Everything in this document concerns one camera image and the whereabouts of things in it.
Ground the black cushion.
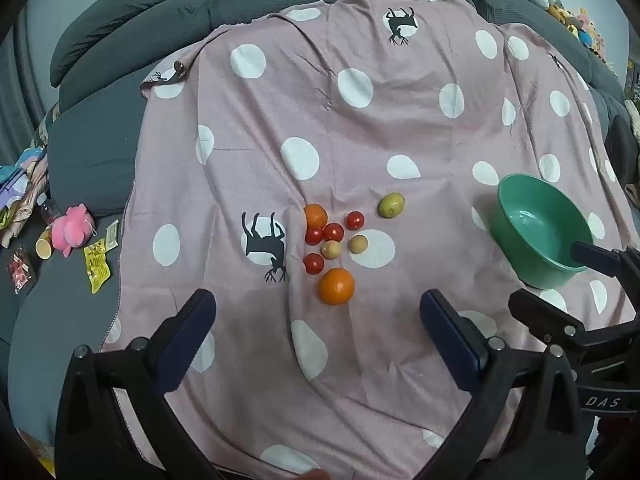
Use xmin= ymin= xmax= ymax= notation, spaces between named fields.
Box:
xmin=605 ymin=115 xmax=640 ymax=186

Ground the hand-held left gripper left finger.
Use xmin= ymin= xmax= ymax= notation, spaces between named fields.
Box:
xmin=54 ymin=288 xmax=236 ymax=480

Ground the green plastic bowl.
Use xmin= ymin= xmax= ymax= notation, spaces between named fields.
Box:
xmin=489 ymin=173 xmax=596 ymax=290

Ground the red clear snack packet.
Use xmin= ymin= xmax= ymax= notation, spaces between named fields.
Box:
xmin=6 ymin=245 xmax=37 ymax=295

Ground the pink plush toy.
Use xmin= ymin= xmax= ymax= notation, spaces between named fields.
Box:
xmin=50 ymin=203 xmax=97 ymax=258

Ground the large orange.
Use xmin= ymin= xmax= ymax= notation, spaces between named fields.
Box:
xmin=317 ymin=268 xmax=356 ymax=306

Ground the pile of colourful plush toys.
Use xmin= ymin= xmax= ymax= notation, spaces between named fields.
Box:
xmin=520 ymin=0 xmax=608 ymax=63

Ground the large yellow-green jujube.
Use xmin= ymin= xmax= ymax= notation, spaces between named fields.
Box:
xmin=377 ymin=192 xmax=406 ymax=219

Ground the pile of pastel clothes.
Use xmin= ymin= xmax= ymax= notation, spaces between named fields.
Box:
xmin=0 ymin=145 xmax=51 ymax=248

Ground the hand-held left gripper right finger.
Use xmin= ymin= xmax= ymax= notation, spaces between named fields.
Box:
xmin=415 ymin=288 xmax=587 ymax=480

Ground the grey sofa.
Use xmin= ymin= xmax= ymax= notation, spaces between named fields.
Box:
xmin=0 ymin=0 xmax=640 ymax=461

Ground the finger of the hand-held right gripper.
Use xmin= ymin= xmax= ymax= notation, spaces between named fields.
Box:
xmin=570 ymin=241 xmax=640 ymax=287
xmin=508 ymin=288 xmax=640 ymax=362

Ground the small orange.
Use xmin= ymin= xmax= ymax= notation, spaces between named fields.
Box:
xmin=303 ymin=203 xmax=329 ymax=229

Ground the clear plastic bottle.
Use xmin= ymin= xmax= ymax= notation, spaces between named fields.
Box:
xmin=37 ymin=199 xmax=63 ymax=226

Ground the pink polka dot blanket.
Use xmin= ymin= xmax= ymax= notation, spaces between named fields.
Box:
xmin=100 ymin=0 xmax=635 ymax=479

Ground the pale green flat packet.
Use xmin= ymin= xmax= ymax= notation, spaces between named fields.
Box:
xmin=102 ymin=220 xmax=121 ymax=253

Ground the yellow snack packet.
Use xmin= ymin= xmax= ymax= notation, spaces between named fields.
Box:
xmin=82 ymin=237 xmax=112 ymax=295

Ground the yellow paper cup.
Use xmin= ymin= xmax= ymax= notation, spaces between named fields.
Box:
xmin=34 ymin=227 xmax=55 ymax=261

